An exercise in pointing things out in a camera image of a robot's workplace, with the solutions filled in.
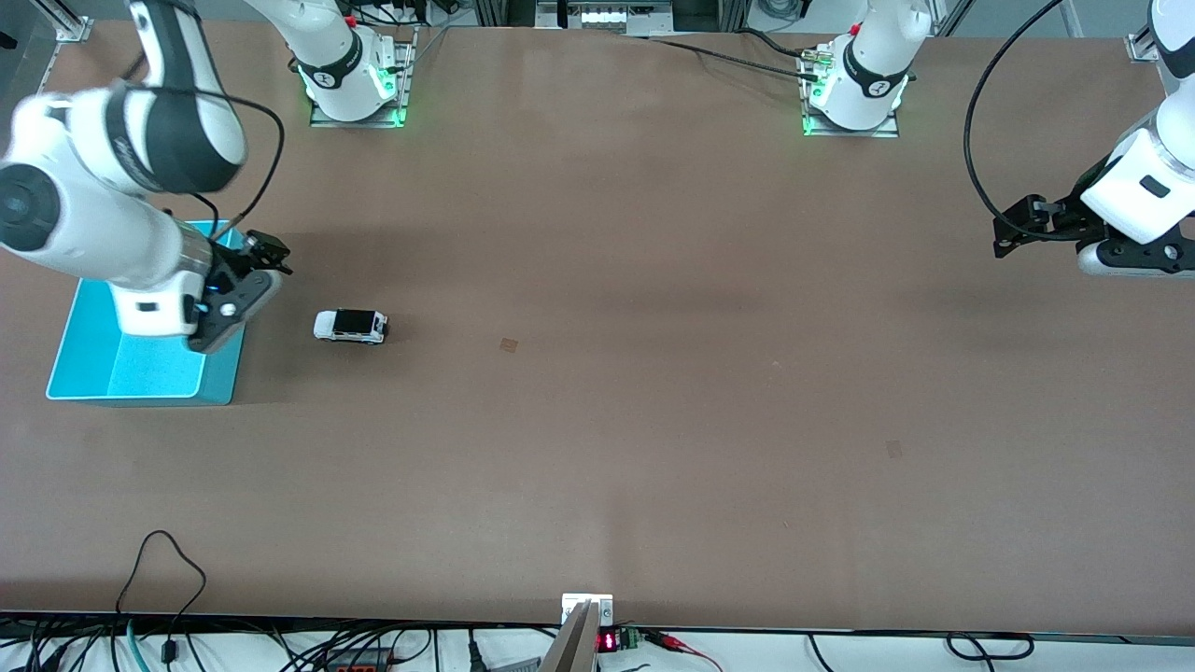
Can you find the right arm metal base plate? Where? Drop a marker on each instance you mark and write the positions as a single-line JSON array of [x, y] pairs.
[[322, 119]]

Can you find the aluminium corner profile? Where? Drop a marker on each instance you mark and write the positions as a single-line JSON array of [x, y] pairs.
[[1144, 47], [70, 26]]

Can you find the red digit display module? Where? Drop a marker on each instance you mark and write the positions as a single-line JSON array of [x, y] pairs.
[[607, 642]]

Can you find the red clip leads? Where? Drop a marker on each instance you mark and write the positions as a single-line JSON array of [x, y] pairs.
[[667, 640]]

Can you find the white toy jeep black roof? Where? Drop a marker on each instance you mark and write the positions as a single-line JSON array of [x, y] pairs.
[[350, 325]]

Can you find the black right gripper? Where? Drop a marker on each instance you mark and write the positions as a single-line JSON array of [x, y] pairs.
[[236, 260]]

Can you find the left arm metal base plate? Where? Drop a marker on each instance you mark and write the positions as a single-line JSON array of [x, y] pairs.
[[882, 131]]

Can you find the white lit device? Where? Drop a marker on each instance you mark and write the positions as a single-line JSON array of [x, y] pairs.
[[602, 17]]

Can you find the grey slanted bar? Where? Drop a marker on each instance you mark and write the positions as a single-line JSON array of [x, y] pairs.
[[571, 649]]

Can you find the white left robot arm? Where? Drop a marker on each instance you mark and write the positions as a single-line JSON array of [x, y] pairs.
[[1148, 177]]

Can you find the teal plastic bin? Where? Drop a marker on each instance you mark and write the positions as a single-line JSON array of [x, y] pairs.
[[159, 373]]

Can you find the white metal edge bracket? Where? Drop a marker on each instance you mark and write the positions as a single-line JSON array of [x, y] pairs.
[[571, 602]]

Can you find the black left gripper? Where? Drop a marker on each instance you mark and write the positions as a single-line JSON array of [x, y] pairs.
[[1067, 217]]

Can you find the black orange power strip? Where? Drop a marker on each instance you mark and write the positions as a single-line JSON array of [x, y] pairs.
[[359, 664]]

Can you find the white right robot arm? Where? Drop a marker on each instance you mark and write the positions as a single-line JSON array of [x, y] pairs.
[[93, 224]]

